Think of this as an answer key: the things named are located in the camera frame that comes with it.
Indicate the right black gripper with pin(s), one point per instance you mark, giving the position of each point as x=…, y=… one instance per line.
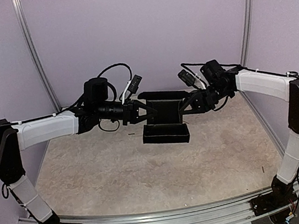
x=202, y=101

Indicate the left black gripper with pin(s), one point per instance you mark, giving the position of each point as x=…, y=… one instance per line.
x=131, y=112

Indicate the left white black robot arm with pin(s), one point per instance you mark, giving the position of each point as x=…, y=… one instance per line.
x=92, y=107

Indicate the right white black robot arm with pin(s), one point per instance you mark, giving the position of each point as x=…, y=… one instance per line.
x=223, y=81

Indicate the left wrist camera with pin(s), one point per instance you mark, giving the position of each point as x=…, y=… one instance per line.
x=131, y=88

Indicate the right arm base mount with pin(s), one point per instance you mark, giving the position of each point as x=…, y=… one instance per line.
x=281, y=194

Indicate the right vertical aluminium post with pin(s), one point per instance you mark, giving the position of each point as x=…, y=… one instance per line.
x=246, y=31

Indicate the vertical aluminium post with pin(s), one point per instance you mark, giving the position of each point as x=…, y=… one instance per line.
x=246, y=31
x=17, y=6

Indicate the left vertical aluminium post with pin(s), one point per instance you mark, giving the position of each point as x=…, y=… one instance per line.
x=17, y=6

